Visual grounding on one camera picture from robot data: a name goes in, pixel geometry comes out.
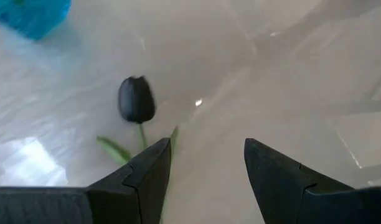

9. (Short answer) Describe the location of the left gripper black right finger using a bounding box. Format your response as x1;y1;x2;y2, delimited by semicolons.
243;138;381;224

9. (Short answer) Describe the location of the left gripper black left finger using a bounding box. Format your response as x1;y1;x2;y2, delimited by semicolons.
0;138;172;224

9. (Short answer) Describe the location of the white table mat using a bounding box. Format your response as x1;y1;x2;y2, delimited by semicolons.
0;0;381;224

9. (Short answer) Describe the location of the black artificial tulip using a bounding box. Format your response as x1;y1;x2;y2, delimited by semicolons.
95;75;179;166

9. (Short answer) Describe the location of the blue glass vase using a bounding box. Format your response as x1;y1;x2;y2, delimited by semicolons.
0;0;72;41

